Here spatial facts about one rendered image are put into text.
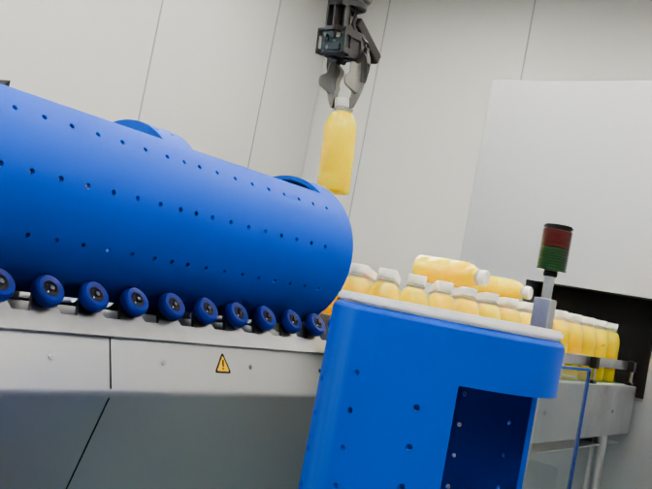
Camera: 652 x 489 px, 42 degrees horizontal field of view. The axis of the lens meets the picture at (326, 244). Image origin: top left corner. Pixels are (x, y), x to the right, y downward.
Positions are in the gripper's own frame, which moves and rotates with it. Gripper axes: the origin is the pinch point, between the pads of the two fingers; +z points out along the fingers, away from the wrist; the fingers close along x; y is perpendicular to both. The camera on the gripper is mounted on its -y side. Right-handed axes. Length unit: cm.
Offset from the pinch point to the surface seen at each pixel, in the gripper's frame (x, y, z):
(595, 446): 20, -135, 85
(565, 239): 38, -32, 23
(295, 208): 10.7, 26.4, 23.7
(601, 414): 23, -126, 73
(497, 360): 64, 58, 39
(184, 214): 12, 54, 27
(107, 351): 9, 63, 48
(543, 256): 34, -31, 27
